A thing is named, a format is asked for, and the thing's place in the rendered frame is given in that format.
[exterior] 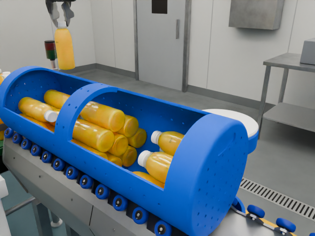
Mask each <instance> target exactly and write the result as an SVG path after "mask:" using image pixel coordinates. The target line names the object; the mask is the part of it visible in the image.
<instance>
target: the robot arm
mask: <svg viewBox="0 0 315 236"><path fill-rule="evenodd" d="M73 1H76V0H45V4H46V7H47V10H48V13H49V15H50V17H51V20H52V22H53V24H54V25H55V27H56V28H57V27H58V22H57V19H58V18H59V17H60V13H59V11H58V10H57V9H58V7H57V3H56V2H63V3H62V5H61V8H62V10H63V12H64V17H65V22H66V26H67V27H68V26H69V24H70V19H71V18H73V17H74V16H75V15H74V12H73V11H72V10H71V9H70V7H71V2H73Z"/></svg>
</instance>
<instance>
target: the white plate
mask: <svg viewBox="0 0 315 236"><path fill-rule="evenodd" d="M203 111H206V112H210V113H214V114H218V115H221V116H224V117H228V118H233V119H236V120H239V121H241V122H242V123H243V124H244V126H245V127H246V130H247V134H248V138H249V137H251V136H253V135H255V134H256V133H257V131H258V124H257V123H256V121H255V120H253V119H252V118H251V117H249V116H247V115H245V114H242V113H239V112H236V111H230V110H222V109H207V110H203Z"/></svg>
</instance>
